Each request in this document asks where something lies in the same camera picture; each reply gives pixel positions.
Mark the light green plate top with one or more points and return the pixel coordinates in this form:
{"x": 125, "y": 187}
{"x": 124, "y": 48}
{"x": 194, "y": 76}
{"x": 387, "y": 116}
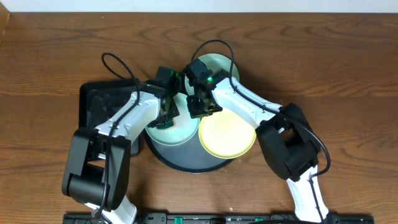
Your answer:
{"x": 213, "y": 62}

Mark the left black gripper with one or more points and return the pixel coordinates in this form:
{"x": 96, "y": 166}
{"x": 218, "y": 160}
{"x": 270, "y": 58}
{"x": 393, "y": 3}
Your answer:
{"x": 168, "y": 114}

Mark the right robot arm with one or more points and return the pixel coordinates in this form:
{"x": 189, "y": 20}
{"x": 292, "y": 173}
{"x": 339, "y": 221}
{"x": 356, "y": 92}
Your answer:
{"x": 287, "y": 141}

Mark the light blue plate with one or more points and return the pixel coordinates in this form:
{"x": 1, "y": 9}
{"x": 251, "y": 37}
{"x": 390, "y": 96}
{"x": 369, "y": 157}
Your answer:
{"x": 180, "y": 129}

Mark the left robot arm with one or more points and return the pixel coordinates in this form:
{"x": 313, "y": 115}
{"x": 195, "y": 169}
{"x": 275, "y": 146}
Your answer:
{"x": 97, "y": 169}

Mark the round black tray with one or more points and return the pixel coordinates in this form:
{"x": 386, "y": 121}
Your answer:
{"x": 190, "y": 156}

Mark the rectangular black sponge tray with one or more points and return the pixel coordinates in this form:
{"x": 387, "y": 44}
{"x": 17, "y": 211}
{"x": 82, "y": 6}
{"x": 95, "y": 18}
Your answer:
{"x": 99, "y": 101}

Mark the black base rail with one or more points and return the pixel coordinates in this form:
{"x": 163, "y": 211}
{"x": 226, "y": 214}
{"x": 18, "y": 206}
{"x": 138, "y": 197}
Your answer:
{"x": 162, "y": 218}

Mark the green yellow sponge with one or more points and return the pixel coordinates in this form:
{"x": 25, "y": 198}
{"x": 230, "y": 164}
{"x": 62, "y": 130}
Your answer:
{"x": 165, "y": 125}

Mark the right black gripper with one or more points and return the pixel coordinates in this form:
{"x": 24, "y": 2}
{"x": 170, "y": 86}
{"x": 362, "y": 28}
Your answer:
{"x": 195, "y": 112}

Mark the yellow plate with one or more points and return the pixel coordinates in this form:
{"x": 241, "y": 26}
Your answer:
{"x": 225, "y": 135}

